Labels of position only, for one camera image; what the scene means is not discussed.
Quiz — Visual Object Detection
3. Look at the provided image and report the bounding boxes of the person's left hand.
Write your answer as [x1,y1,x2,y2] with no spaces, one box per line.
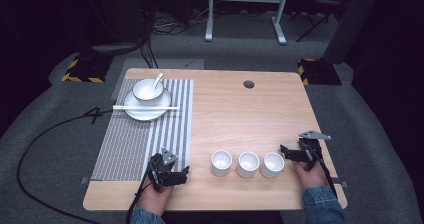
[136,179,175,217]

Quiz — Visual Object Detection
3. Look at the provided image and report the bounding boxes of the black tripod stand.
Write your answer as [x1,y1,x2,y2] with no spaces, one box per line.
[289,0,346,44]

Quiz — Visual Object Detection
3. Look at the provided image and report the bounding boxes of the black yellow striped base plate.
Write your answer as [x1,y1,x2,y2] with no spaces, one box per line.
[297,57,343,86]
[61,53,114,84]

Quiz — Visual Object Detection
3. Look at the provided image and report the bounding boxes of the long black floor cable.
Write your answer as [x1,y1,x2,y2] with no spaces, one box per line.
[16,109,114,224]

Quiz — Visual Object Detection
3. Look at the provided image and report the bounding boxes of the white chopstick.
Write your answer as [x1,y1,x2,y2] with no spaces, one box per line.
[112,106,180,112]
[112,104,180,109]

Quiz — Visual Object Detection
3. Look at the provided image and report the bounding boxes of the grey striped placemat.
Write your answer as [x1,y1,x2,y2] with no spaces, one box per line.
[90,78,195,183]

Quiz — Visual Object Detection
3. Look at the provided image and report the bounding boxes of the white ceramic bowl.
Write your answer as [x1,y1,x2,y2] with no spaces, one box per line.
[131,78,165,106]

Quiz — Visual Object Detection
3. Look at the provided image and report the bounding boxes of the person's right hand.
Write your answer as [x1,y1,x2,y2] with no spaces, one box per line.
[292,160,330,190]

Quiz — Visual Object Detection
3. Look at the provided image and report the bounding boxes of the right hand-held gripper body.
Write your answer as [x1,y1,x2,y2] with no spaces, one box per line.
[297,130,333,171]

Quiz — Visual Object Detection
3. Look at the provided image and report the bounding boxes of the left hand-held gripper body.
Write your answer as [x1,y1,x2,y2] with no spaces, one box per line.
[147,147,179,187]

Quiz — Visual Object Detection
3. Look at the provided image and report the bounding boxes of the white ceramic plate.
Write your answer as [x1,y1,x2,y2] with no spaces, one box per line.
[123,88,173,122]

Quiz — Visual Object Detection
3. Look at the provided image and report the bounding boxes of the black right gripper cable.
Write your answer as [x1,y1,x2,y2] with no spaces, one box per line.
[308,143,338,198]

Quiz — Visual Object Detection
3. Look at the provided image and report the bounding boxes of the grey column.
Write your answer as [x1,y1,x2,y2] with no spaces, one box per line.
[321,0,385,65]

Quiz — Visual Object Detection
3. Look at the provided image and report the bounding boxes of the white ceramic spoon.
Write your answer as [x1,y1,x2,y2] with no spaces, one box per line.
[151,72,165,90]

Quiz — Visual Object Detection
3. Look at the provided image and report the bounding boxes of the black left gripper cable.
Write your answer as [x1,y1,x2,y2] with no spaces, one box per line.
[125,165,158,224]

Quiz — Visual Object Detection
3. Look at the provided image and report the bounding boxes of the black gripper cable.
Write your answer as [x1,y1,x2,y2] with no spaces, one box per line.
[308,143,338,198]
[125,165,158,224]

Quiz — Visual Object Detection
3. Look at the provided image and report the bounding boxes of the bundle of black cables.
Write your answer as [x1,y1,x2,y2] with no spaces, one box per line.
[138,3,188,70]

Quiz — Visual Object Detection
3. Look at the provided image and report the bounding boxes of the white ceramic cup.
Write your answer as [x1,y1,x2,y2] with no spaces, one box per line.
[236,150,261,180]
[259,151,286,180]
[210,149,234,178]

